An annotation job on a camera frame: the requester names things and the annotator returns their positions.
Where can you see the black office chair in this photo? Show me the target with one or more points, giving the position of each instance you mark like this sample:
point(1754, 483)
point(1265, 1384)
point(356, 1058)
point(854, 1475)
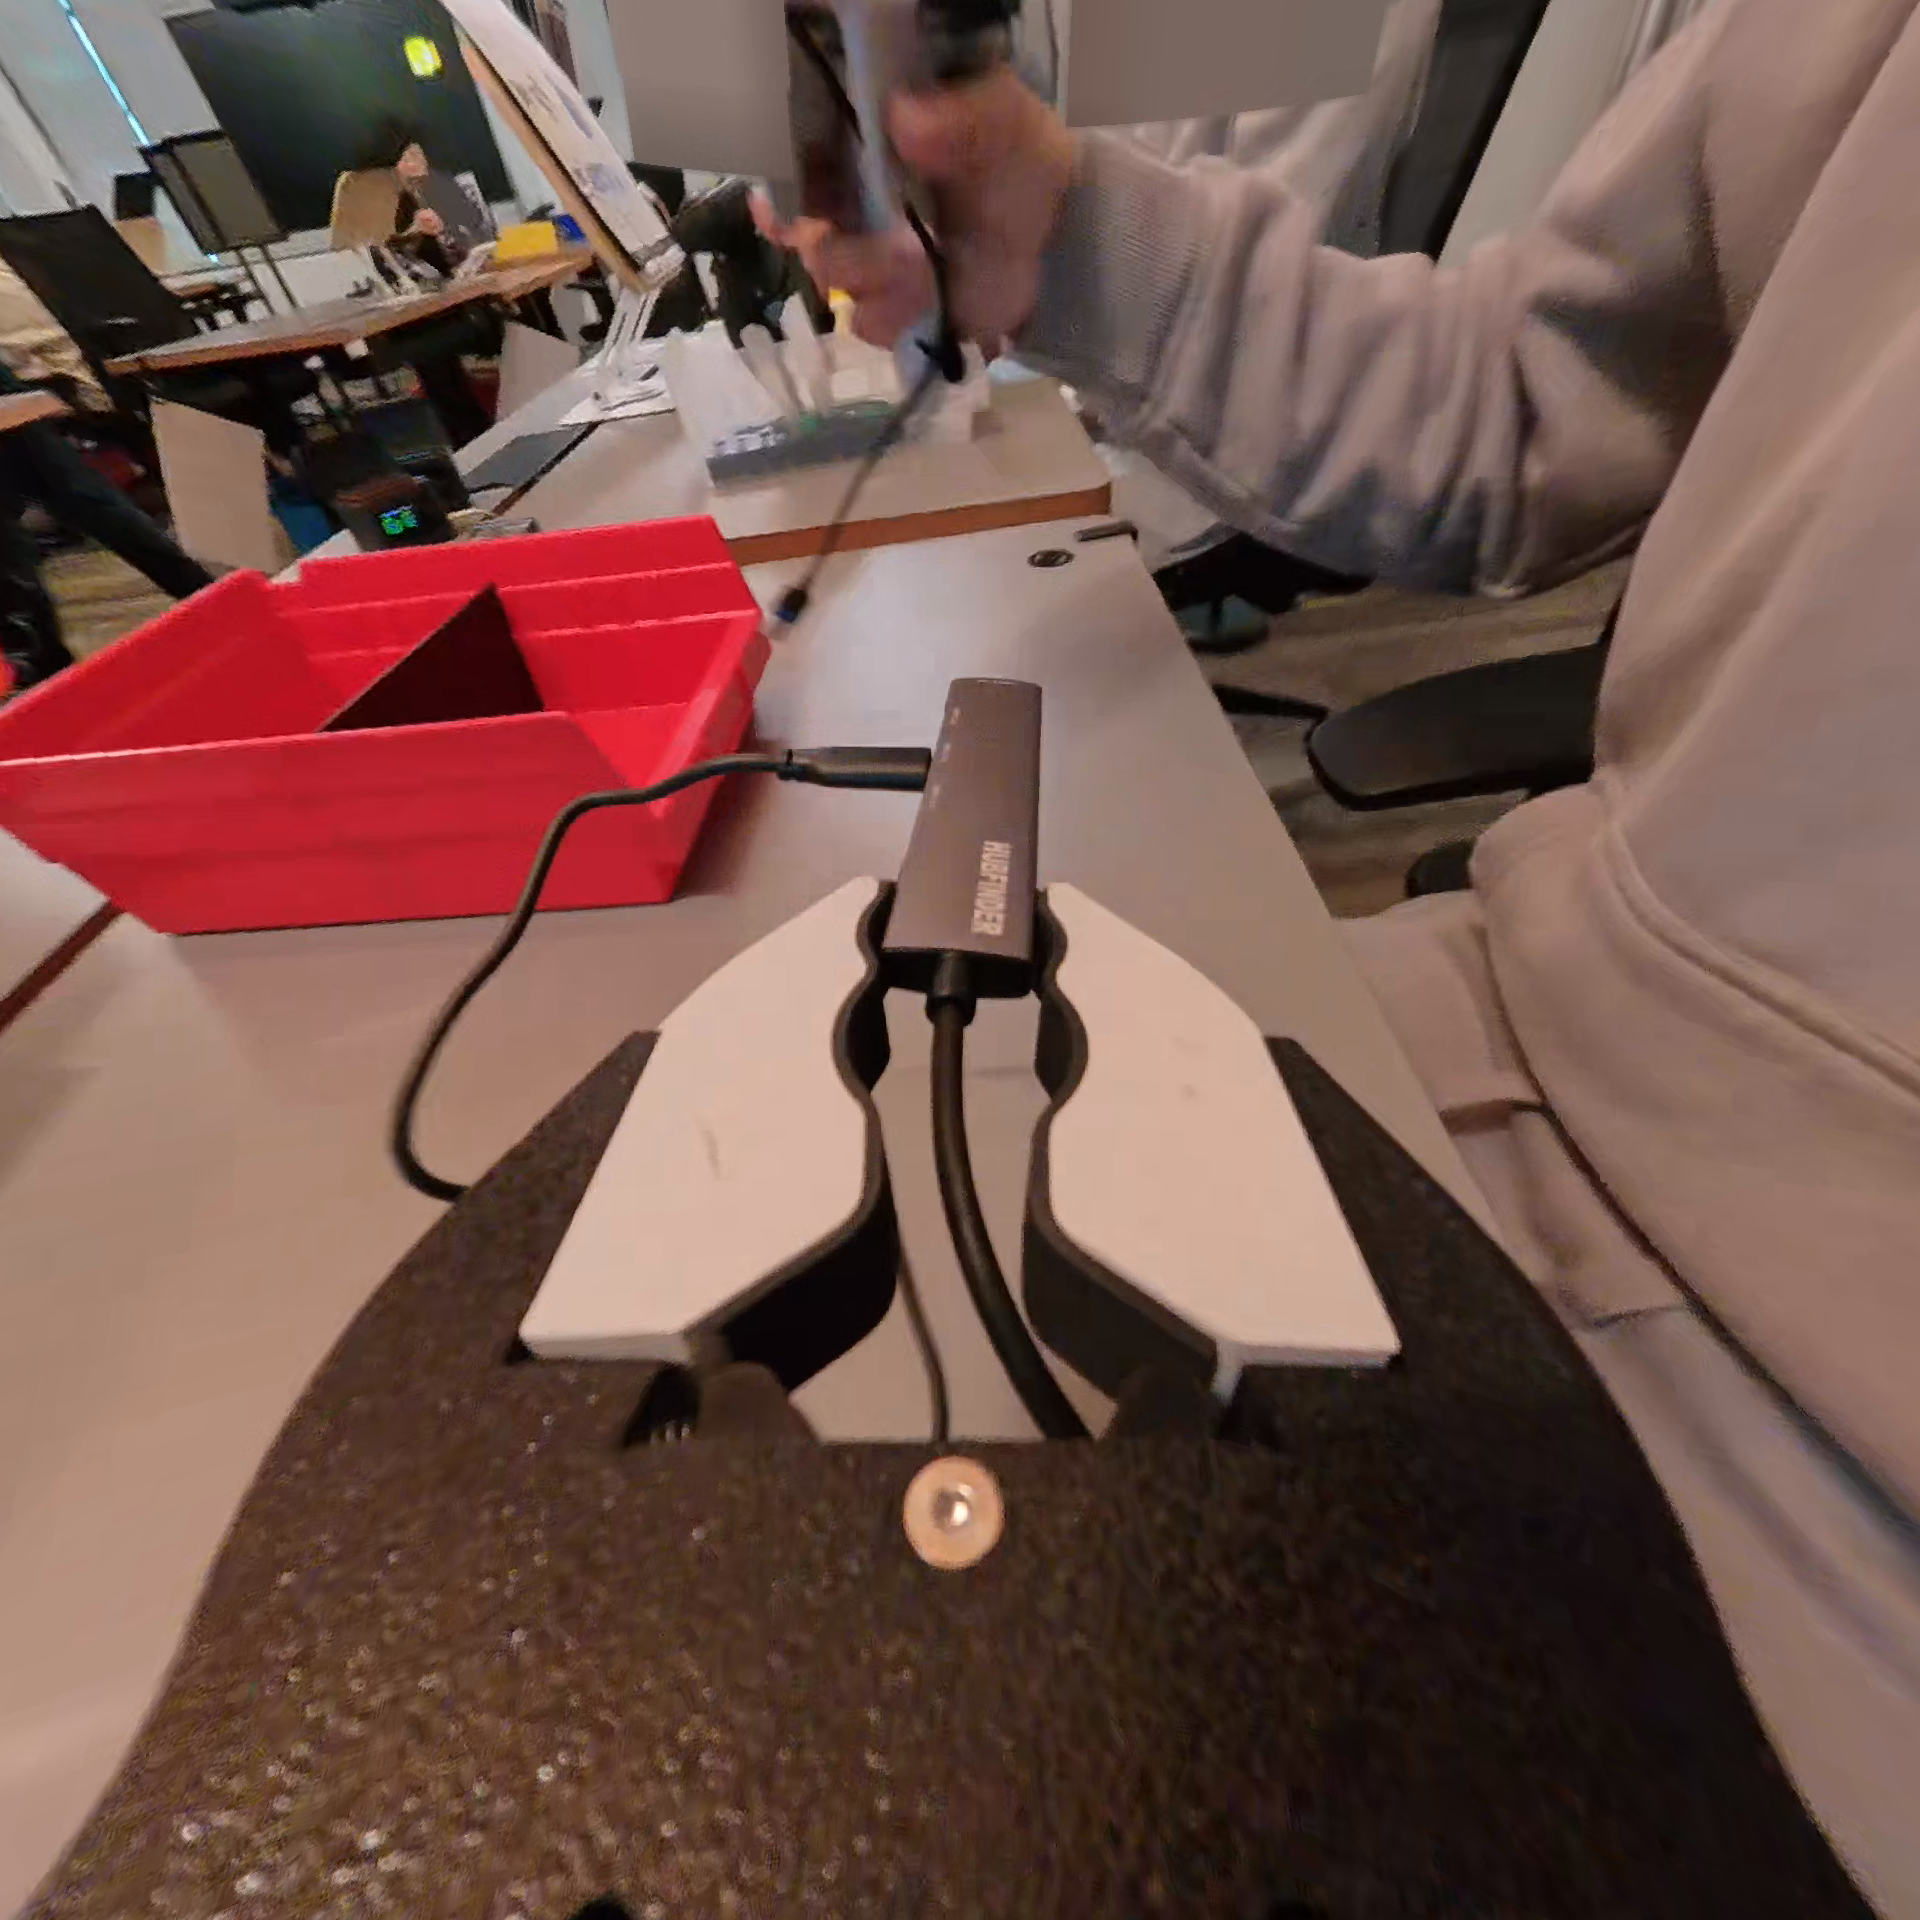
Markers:
point(1455, 720)
point(90, 284)

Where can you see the laminated instruction sheet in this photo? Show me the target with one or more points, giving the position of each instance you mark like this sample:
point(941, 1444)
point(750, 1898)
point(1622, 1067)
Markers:
point(571, 136)

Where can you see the black charger with green display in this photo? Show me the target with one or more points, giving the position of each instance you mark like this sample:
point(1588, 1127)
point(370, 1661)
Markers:
point(395, 521)

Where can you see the person's right forearm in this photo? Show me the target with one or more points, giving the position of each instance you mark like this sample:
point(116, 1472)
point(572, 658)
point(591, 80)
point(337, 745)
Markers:
point(1349, 376)

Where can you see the large black screen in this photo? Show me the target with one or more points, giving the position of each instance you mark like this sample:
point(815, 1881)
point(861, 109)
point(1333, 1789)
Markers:
point(331, 105)

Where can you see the white cardboard panel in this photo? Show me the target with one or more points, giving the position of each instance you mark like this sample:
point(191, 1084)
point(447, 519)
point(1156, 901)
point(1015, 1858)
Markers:
point(219, 480)

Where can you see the black bin divider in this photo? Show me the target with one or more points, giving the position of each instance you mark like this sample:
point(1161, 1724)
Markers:
point(451, 675)

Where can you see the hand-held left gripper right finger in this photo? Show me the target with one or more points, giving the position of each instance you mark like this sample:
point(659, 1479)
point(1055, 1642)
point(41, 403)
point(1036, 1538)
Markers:
point(1202, 1185)

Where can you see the wooden table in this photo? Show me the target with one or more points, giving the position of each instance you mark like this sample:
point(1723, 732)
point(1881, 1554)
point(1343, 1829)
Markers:
point(346, 315)

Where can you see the person's right hand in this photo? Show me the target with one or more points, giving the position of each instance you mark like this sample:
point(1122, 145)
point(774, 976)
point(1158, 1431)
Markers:
point(991, 195)

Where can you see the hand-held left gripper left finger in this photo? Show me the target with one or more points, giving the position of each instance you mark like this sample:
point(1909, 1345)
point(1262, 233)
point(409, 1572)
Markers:
point(722, 1170)

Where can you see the yellow bin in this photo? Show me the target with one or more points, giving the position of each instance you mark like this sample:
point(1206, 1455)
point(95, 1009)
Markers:
point(524, 240)

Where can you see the clear plastic organizer tray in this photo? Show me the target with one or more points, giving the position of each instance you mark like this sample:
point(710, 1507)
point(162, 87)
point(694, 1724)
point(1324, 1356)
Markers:
point(780, 420)

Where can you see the red divided bin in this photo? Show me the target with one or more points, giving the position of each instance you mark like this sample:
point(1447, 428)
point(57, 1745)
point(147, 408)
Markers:
point(375, 839)

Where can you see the person's beige clothed body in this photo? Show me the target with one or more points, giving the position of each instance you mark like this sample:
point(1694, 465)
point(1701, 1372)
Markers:
point(1770, 901)

